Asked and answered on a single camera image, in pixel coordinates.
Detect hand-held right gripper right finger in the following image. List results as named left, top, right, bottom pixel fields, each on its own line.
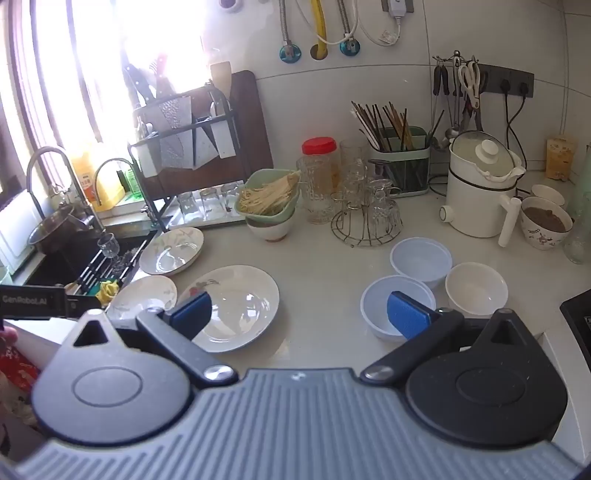
left=359, top=290, right=532, bottom=387

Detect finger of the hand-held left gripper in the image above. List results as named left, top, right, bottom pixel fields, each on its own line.
left=68, top=295, right=100, bottom=319

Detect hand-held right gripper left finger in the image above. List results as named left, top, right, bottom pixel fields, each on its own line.
left=62, top=292, right=240, bottom=389

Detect pale blue bowl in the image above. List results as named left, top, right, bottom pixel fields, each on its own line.
left=361, top=275, right=437, bottom=342
left=390, top=237, right=452, bottom=289

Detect white plates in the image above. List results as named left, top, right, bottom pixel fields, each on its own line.
left=175, top=264, right=281, bottom=354

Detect small floral plate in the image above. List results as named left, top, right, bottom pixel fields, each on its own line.
left=105, top=275, right=178, bottom=324

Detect deep floral plate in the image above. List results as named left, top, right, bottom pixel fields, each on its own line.
left=139, top=227, right=205, bottom=277

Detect plain white bowl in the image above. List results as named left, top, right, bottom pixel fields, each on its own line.
left=445, top=262, right=509, bottom=319

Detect yellow cloth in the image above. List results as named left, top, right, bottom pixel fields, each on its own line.
left=98, top=279, right=121, bottom=304

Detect black sink drain rack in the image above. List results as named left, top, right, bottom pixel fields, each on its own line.
left=69, top=235, right=153, bottom=296

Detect black sink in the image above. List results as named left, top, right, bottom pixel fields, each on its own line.
left=23, top=222, right=160, bottom=296

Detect small wine glass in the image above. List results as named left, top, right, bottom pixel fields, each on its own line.
left=97, top=233, right=122, bottom=259

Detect crumpled plastic bag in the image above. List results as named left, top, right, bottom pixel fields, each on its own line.
left=0, top=344, right=40, bottom=393

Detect steel pot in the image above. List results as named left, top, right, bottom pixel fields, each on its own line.
left=28, top=205, right=95, bottom=256

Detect white plastic board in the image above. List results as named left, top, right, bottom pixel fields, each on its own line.
left=0, top=189, right=44, bottom=273

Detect white drain tray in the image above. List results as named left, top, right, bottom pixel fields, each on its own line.
left=167, top=185, right=247, bottom=230

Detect upturned drinking glass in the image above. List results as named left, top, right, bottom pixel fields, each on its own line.
left=199, top=187, right=221, bottom=217
left=221, top=181, right=245, bottom=214
left=178, top=191, right=200, bottom=222

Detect white bowl with brown foot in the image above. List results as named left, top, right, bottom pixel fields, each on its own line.
left=245, top=213, right=297, bottom=243

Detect yellow detergent bottle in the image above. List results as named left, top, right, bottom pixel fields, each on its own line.
left=69, top=141, right=125, bottom=208

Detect white electric pot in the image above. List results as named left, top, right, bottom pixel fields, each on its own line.
left=438, top=130, right=527, bottom=247

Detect green detergent bottle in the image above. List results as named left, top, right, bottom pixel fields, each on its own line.
left=117, top=166, right=145, bottom=200

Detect green chopstick holder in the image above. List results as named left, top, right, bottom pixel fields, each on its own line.
left=368, top=127, right=431, bottom=197

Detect bundle of dried noodles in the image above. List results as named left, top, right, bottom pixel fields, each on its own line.
left=240, top=170, right=301, bottom=215

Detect green square bowl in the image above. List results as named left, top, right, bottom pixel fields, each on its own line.
left=235, top=168, right=302, bottom=217

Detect small steel faucet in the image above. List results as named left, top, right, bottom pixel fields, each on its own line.
left=93, top=158, right=153, bottom=222

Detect tall steel faucet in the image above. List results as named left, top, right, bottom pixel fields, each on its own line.
left=26, top=147, right=105, bottom=232

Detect patterned bowl with brown contents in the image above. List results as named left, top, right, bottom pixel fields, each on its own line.
left=521, top=196, right=574, bottom=251

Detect plain steel cleaver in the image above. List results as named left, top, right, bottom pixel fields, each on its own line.
left=191, top=124, right=220, bottom=167

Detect tall clear glass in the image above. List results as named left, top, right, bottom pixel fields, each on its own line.
left=340, top=138, right=370, bottom=185

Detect black induction cooker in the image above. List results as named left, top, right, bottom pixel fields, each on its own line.
left=560, top=290, right=591, bottom=370

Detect white pot lid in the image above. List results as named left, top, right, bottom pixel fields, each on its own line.
left=450, top=130, right=527, bottom=181

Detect textured glass bottle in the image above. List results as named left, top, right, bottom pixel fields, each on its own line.
left=564, top=217, right=591, bottom=265

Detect small white bowl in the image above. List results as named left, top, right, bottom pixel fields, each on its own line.
left=530, top=184, right=566, bottom=208

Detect red lid plastic jar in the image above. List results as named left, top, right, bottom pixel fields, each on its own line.
left=301, top=137, right=338, bottom=185

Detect black dish rack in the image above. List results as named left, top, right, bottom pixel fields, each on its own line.
left=128, top=80, right=241, bottom=232

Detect dark wooden cutting board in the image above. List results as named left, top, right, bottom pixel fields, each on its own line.
left=139, top=70, right=274, bottom=199

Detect patterned steel cleaver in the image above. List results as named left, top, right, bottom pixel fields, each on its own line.
left=154, top=95, right=195, bottom=169

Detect pale green bottle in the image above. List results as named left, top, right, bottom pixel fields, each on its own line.
left=570, top=145, right=591, bottom=220

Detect yellow packet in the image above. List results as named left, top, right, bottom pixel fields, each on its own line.
left=546, top=135, right=578, bottom=182

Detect black power strip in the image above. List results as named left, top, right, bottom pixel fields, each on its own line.
left=478, top=64, right=535, bottom=99

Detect metal utensil hook rack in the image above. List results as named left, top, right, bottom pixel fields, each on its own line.
left=433, top=50, right=478, bottom=66

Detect wire glass rack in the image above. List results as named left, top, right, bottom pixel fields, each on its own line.
left=331, top=203, right=403, bottom=248

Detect upturned glass on wire rack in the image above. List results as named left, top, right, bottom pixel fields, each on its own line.
left=369, top=180, right=402, bottom=236

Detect black power cable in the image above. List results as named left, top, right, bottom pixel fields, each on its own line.
left=503, top=90, right=529, bottom=169

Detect white handled scissors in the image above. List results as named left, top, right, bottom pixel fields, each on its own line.
left=458, top=61, right=482, bottom=112

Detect black handled hanging utensil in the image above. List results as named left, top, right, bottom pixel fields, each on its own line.
left=433, top=65, right=451, bottom=139

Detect white adapter with cable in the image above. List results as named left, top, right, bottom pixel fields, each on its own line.
left=355, top=0, right=409, bottom=47

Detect braided steel hose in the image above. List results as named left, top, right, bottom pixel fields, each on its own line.
left=336, top=0, right=361, bottom=55
left=277, top=0, right=303, bottom=61

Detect yellow hose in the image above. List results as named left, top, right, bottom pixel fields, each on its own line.
left=310, top=0, right=329, bottom=61

